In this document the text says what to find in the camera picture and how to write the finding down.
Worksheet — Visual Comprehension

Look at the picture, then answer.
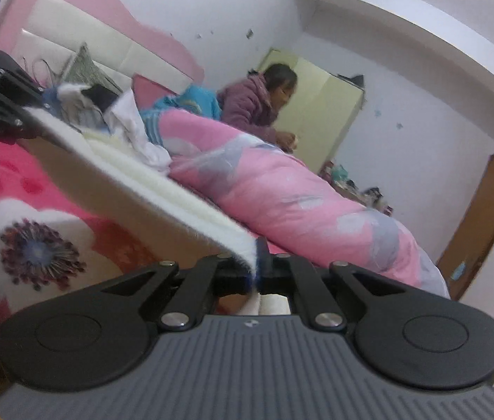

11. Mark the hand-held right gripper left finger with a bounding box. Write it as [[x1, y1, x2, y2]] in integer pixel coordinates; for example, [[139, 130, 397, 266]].
[[100, 254, 255, 332]]

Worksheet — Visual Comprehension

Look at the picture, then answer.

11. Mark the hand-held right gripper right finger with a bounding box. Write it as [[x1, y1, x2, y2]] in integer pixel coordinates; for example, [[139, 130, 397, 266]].
[[256, 238, 398, 331]]

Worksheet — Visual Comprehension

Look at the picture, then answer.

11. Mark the cream white sweater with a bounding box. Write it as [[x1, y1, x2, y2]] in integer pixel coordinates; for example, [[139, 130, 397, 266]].
[[17, 105, 294, 316]]

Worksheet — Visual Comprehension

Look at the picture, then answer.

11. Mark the pink floral bed blanket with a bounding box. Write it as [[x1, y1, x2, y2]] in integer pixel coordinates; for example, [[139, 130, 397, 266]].
[[0, 131, 291, 329]]

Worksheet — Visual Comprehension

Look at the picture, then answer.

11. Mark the grey patterned cushion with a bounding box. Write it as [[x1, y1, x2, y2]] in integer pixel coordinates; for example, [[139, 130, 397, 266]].
[[61, 43, 123, 95]]

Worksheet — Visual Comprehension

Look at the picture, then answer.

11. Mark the dark grey cloth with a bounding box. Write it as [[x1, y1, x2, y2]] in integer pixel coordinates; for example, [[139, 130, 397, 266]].
[[82, 86, 117, 112]]

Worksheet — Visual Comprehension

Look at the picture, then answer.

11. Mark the pink floral duvet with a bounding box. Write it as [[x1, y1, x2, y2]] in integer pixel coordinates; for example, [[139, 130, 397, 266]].
[[160, 109, 451, 300]]

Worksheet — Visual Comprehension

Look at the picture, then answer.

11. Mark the pink white headboard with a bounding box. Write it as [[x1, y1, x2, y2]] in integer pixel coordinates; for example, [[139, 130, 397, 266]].
[[0, 0, 206, 97]]

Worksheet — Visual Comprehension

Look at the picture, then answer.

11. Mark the pile of snack packets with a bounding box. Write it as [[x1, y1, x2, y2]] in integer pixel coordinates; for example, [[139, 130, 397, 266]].
[[321, 162, 394, 218]]

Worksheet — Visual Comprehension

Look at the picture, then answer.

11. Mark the white crumpled shirt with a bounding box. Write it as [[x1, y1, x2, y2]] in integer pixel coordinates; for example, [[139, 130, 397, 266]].
[[107, 90, 171, 168]]

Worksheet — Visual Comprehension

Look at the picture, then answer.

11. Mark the red pillow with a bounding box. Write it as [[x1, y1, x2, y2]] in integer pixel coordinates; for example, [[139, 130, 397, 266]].
[[132, 74, 174, 108]]

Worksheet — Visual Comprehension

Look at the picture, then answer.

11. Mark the pale yellow wardrobe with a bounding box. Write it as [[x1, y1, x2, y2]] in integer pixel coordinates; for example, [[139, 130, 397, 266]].
[[258, 48, 366, 176]]

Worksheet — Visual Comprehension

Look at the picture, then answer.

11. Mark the teal printed pillow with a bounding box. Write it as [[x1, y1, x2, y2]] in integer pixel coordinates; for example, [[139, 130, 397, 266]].
[[140, 85, 221, 141]]

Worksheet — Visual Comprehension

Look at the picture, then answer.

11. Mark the dark bag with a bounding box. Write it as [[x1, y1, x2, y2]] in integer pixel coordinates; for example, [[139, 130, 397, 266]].
[[339, 73, 366, 91]]

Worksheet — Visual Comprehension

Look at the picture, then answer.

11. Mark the brown wooden door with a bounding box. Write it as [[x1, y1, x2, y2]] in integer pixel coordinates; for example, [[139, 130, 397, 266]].
[[437, 144, 494, 302]]

